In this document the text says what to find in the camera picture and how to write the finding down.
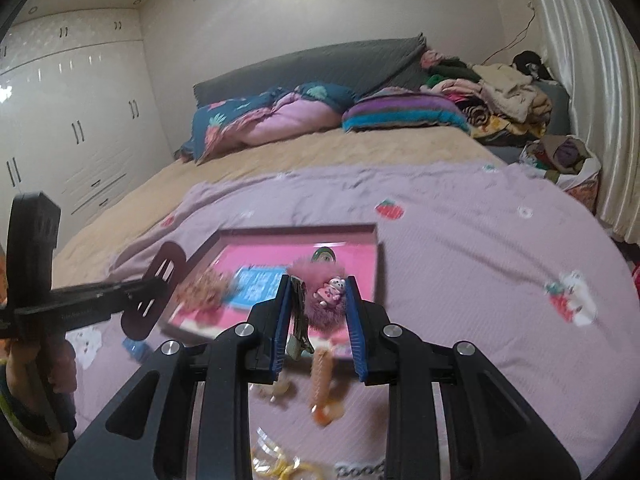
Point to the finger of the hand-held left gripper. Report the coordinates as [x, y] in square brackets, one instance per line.
[110, 300]

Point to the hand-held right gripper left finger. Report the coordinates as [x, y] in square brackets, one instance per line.
[282, 327]

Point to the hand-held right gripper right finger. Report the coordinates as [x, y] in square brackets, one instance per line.
[357, 332]

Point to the pink fluffy hair clip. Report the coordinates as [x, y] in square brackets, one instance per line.
[312, 280]

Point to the pink tray box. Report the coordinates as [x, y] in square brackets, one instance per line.
[260, 250]

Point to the person's left hand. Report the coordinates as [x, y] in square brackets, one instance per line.
[62, 367]

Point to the blue printed card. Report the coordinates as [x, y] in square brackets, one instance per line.
[255, 287]

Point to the small blue hair clip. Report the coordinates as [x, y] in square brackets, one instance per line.
[133, 350]

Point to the small green hair clip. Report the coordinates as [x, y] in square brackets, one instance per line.
[321, 255]

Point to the brown spotted hair bow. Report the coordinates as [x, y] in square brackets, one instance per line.
[205, 290]

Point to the white wardrobe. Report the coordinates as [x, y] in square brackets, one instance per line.
[75, 110]

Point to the purple strawberry print blanket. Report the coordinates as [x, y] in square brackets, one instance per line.
[475, 260]

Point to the beige bedsheet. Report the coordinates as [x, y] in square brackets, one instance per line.
[325, 152]

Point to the blue strawberry print quilt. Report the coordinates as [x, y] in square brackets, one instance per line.
[230, 120]

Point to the purple striped pillow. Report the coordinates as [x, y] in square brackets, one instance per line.
[400, 110]

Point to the grey headboard cushion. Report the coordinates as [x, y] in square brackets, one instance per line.
[310, 67]

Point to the bag of clothes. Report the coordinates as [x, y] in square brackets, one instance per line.
[560, 157]

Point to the pile of folded clothes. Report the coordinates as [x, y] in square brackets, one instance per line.
[500, 95]

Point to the red bag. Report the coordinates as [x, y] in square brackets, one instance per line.
[636, 280]

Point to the grey pillow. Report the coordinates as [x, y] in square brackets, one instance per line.
[557, 107]

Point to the black and white garment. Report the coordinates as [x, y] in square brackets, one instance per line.
[527, 62]

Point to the white satin curtain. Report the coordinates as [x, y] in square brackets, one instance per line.
[590, 85]

